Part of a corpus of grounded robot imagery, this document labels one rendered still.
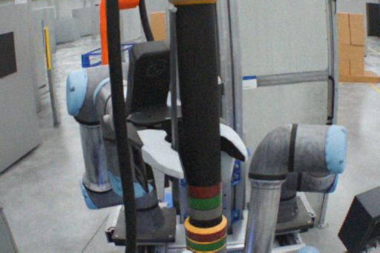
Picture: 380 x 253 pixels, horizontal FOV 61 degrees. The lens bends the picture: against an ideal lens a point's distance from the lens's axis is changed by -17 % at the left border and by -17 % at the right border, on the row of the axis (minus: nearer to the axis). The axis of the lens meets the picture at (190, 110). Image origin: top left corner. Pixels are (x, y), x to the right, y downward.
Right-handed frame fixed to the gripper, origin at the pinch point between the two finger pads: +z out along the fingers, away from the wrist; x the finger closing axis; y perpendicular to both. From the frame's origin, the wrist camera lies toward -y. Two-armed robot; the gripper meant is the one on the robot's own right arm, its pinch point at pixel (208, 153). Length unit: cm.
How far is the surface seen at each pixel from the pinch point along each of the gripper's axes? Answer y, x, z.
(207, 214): 6.3, 0.3, -0.1
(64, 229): 166, 15, -256
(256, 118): 62, -116, -163
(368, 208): 42, -63, -24
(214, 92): -5.3, -0.9, -0.2
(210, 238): 9.1, 0.3, 0.4
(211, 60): -8.0, -0.8, -0.1
